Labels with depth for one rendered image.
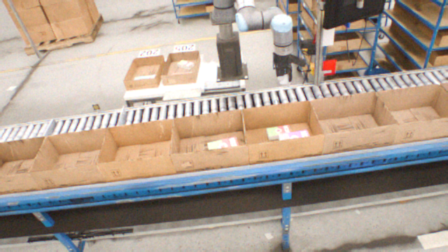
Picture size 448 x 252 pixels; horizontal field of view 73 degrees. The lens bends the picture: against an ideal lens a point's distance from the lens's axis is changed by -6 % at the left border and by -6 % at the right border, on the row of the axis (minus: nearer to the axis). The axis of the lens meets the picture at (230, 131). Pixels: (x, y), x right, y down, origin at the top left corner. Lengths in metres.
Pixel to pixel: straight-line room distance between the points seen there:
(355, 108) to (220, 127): 0.81
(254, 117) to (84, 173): 0.98
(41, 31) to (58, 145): 4.35
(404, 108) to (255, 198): 1.06
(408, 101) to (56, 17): 5.37
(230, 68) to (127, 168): 1.25
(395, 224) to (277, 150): 1.33
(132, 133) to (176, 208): 0.51
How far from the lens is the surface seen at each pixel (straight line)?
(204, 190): 1.73
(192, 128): 1.88
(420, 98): 2.17
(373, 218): 2.65
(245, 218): 2.24
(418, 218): 2.76
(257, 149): 1.62
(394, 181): 2.09
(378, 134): 1.77
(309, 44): 2.36
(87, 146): 2.10
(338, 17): 2.15
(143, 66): 3.08
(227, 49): 2.50
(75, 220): 2.17
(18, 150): 2.31
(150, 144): 1.98
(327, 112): 1.95
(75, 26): 6.06
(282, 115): 1.88
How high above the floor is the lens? 2.17
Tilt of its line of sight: 42 degrees down
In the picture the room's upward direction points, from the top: 9 degrees counter-clockwise
